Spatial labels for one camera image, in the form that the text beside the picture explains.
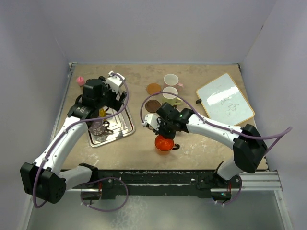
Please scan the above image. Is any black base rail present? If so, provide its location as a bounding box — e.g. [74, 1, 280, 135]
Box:
[76, 170, 242, 199]

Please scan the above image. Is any pink mug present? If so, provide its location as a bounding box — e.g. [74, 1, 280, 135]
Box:
[164, 74, 183, 90]

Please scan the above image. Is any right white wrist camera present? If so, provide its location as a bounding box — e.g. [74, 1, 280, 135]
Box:
[142, 113, 160, 130]

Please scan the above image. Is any aluminium frame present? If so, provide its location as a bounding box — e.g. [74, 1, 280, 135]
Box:
[14, 62, 293, 230]

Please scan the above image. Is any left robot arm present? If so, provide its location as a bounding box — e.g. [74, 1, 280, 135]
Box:
[20, 71, 129, 208]

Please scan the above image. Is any white board wooden frame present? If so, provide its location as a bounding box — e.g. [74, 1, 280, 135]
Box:
[196, 73, 255, 126]

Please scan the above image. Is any yellow mug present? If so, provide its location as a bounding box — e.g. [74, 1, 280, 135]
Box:
[98, 107, 109, 117]

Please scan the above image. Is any silver metal tray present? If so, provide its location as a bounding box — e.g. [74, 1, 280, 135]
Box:
[87, 107, 135, 148]

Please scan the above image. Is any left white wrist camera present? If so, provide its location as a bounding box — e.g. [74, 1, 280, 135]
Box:
[106, 71, 126, 94]

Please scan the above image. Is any light wood coaster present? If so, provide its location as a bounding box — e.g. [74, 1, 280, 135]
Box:
[146, 83, 161, 95]

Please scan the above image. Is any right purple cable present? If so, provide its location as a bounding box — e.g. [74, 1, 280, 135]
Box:
[140, 92, 293, 207]

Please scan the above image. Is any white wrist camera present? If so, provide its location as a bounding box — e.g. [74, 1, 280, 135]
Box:
[142, 113, 160, 130]
[106, 71, 126, 94]

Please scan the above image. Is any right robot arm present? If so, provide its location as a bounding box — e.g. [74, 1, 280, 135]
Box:
[143, 103, 267, 187]

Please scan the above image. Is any pink cap bottle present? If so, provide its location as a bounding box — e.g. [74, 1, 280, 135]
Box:
[76, 76, 85, 87]

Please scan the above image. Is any green mug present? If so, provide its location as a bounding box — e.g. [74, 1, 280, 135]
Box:
[162, 86, 182, 106]

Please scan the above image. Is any dark wood coaster top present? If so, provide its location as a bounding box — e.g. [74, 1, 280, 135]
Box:
[145, 100, 161, 113]

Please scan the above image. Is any orange mug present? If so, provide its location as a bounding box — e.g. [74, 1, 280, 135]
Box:
[154, 135, 180, 155]

